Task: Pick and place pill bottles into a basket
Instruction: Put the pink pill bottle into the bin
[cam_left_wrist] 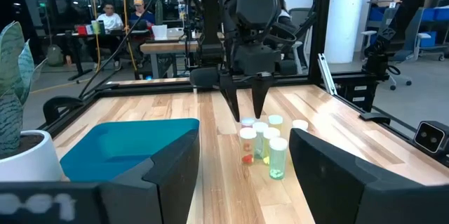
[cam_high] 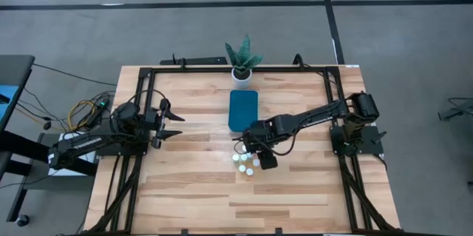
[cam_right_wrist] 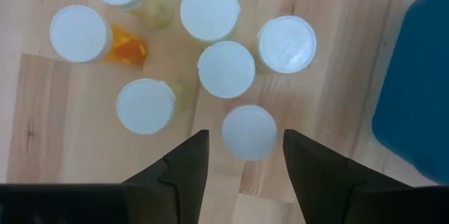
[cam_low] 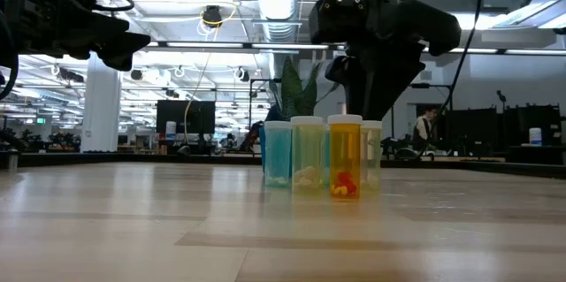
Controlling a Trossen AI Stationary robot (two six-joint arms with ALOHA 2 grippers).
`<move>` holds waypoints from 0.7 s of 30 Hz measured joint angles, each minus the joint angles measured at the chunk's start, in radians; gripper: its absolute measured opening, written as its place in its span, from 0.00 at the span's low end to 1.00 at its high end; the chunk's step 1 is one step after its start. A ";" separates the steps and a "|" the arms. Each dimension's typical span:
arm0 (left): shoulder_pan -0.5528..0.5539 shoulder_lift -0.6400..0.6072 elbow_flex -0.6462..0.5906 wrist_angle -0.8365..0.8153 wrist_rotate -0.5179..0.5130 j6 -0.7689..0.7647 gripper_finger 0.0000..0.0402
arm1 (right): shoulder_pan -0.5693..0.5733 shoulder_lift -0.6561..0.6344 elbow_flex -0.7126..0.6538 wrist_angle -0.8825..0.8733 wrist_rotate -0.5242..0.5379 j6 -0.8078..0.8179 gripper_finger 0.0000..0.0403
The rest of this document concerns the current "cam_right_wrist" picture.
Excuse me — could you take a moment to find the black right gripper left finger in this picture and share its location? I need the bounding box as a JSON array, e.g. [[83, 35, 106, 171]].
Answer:
[[121, 129, 210, 224]]

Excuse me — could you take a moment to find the blue pill bottle white cap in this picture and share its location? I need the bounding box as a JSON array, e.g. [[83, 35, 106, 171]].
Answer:
[[221, 105, 279, 162]]

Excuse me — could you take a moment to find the blue plastic bin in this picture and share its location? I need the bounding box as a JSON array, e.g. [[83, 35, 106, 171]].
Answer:
[[370, 0, 449, 186]]

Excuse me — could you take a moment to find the blue-green pill bottle white cap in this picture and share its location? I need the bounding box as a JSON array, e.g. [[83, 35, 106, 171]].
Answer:
[[180, 0, 242, 44]]

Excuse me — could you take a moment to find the orange pill bottle white cap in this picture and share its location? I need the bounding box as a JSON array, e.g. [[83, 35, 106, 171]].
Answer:
[[49, 4, 149, 67]]

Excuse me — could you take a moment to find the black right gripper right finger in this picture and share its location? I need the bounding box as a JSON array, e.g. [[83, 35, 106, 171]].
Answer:
[[282, 129, 413, 224]]

